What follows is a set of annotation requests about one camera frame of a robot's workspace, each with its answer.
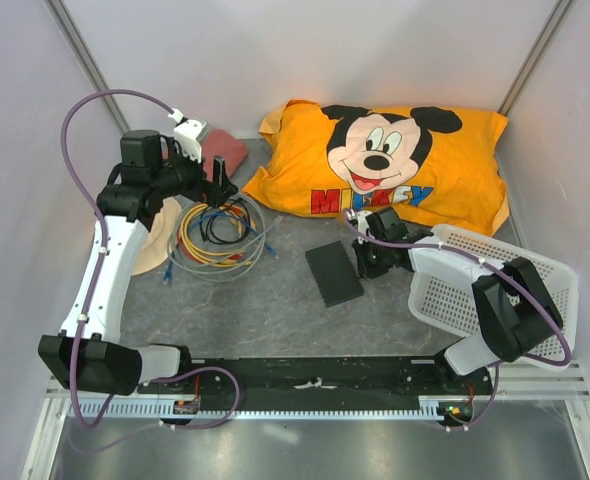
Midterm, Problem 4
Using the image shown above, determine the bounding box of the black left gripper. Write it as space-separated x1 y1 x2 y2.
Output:
151 138 236 209

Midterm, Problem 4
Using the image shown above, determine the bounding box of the black network switch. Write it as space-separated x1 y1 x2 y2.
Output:
305 241 364 308

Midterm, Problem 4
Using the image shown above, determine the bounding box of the grey ethernet cable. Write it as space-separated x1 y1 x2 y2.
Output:
166 197 284 282

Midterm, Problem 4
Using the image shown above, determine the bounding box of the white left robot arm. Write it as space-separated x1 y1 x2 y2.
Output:
38 130 238 396

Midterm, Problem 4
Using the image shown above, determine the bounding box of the red cloth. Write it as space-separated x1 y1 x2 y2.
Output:
201 127 248 179

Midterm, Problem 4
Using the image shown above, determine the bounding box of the peach bucket hat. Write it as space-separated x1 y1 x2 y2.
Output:
132 198 182 276

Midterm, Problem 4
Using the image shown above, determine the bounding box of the white plastic basket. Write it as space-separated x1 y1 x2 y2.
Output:
407 223 580 372

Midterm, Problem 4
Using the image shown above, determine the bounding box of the orange Mickey Mouse pillow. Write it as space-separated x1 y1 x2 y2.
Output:
243 100 510 236

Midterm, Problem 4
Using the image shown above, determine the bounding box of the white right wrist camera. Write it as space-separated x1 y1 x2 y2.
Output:
342 209 372 242

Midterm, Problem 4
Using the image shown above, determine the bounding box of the red ethernet cable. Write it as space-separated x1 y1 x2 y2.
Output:
177 199 254 266

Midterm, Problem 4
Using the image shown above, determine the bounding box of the yellow ethernet cable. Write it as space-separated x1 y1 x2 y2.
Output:
180 201 256 265

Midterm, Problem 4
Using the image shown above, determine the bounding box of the blue ethernet cable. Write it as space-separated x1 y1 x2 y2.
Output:
162 209 279 286

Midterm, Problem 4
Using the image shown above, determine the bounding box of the grey slotted cable duct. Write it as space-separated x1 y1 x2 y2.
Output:
104 399 444 421

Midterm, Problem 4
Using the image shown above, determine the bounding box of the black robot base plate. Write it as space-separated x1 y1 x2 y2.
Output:
137 355 491 412

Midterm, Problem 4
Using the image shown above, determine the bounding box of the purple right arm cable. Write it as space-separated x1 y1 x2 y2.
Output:
343 209 574 434

